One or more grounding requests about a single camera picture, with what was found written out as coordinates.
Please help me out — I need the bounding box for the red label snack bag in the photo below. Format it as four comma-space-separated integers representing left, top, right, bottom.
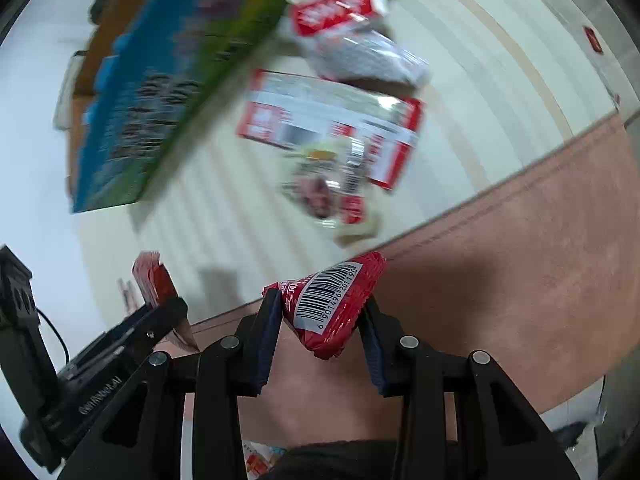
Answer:
289, 0, 432, 88

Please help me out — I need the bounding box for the cream striped table mat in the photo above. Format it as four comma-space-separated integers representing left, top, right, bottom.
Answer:
75, 0, 626, 321

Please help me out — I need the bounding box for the small red packet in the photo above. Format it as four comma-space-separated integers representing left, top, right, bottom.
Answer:
582, 27, 605, 55

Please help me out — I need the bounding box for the clear meat snack packet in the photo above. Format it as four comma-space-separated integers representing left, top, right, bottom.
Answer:
280, 135, 383, 248

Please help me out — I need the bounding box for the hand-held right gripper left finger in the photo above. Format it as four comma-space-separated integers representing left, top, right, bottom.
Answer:
57, 289, 284, 480

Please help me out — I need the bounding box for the dark red snack packet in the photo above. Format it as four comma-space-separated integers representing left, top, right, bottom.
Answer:
131, 251, 201, 353

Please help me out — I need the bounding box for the black cable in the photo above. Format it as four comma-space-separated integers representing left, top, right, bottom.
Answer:
37, 307, 71, 368

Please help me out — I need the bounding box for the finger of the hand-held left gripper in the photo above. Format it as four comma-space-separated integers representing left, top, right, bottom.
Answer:
126, 296, 190, 357

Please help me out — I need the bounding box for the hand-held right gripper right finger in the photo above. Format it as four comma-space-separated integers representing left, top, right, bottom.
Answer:
356, 296, 582, 480

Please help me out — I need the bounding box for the printed cardboard box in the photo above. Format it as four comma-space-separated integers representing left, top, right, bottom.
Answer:
67, 0, 290, 214

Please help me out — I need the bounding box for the red triangular snack packet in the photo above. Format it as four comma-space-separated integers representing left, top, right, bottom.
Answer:
262, 251, 388, 361

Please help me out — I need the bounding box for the person's dark fleece clothing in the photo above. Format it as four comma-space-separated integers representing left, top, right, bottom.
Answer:
270, 439, 401, 480

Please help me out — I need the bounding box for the red white flat packet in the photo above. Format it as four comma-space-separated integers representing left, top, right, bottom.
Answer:
236, 69, 426, 192

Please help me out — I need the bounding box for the orange white packet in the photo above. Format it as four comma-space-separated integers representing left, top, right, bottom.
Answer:
241, 440, 287, 478

